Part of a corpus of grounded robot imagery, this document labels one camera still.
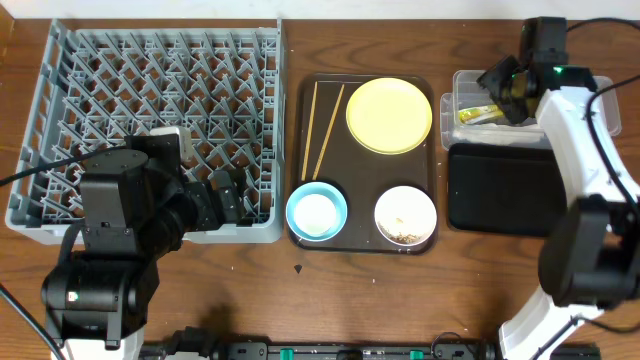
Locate wooden chopstick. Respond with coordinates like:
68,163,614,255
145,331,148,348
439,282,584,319
312,84,345,181
301,81,318,182

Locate white bowl with food scraps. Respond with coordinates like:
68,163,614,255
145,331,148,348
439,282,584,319
374,186,438,247

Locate small white cup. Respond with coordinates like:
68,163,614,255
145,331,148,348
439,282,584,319
293,194,337,237

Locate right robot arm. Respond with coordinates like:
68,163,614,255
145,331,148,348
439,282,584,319
477,17,639,359

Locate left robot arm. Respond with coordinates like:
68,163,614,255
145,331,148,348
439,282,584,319
41,133,245,359

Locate clear plastic waste bin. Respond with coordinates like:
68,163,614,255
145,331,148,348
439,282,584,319
439,69,623,152

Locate black waste tray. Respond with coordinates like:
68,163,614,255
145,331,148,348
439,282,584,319
448,143,567,237

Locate grey plastic dishwasher rack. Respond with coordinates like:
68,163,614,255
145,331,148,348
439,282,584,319
5,21,287,245

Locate green yellow wrapper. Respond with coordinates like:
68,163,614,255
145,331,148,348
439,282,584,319
458,104,504,125

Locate white paper napkin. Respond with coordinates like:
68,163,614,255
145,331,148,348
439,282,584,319
450,124,547,146

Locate light blue bowl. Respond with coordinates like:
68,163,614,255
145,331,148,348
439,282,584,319
285,182,348,242

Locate dark brown serving tray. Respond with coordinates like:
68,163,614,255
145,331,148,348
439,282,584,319
288,73,438,255

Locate yellow round plate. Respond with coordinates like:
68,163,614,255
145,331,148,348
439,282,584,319
346,77,433,155

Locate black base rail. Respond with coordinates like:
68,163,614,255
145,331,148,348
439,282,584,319
139,327,601,360

